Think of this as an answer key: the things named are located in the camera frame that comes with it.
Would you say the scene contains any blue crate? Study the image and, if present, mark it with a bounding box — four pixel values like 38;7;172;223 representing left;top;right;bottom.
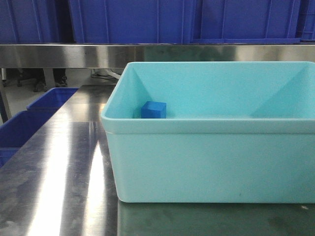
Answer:
0;0;73;44
68;0;315;44

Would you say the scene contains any small blue cube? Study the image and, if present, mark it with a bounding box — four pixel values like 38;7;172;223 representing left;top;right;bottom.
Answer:
141;101;166;118

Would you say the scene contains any blue bin lower near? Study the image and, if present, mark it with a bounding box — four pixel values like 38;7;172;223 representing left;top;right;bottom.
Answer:
0;110;54;168

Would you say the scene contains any blue crate upper right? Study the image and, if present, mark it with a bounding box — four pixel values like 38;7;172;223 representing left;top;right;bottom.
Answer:
68;0;315;44

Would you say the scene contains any blue crate upper left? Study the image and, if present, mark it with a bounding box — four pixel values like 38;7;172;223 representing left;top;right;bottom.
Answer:
0;0;73;44

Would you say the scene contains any light teal plastic tub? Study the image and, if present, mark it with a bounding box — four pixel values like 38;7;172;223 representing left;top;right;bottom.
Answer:
100;61;315;204

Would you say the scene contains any blue bin lower far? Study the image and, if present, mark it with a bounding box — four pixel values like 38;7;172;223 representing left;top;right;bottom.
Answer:
27;88;78;111

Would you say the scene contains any blue bin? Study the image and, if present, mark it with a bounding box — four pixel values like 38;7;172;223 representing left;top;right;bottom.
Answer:
0;110;54;168
27;88;78;111

